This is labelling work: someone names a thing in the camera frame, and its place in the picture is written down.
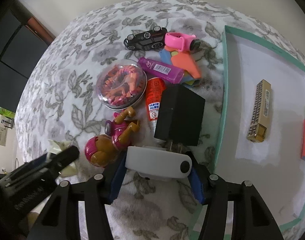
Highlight pink brown dog toy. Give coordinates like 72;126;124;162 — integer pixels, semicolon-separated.
85;107;140;167

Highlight white oblong plastic device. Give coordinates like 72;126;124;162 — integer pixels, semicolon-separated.
125;146;192;181

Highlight black power adapter plug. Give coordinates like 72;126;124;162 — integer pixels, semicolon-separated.
154;85;206;153

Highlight round clear box hair ties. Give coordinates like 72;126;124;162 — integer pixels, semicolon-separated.
95;61;148;111

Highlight red white spray tube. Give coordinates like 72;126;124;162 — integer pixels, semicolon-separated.
145;77;166;133

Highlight orange blue gravity knife toy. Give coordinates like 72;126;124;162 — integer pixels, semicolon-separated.
159;46;202;87

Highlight purple tube bottle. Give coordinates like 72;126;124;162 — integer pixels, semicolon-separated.
138;57;184;84

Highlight pink wristband watch toy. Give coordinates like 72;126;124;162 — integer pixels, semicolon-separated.
165;32;201;52

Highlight black toy car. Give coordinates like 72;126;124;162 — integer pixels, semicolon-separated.
124;26;168;51

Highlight teal white cardboard box tray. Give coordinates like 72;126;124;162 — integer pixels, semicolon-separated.
189;25;305;240

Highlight cream plastic clip object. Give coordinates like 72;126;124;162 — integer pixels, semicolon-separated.
47;139;77;178

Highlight gold harmonica box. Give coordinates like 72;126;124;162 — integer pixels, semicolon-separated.
247;79;271;143

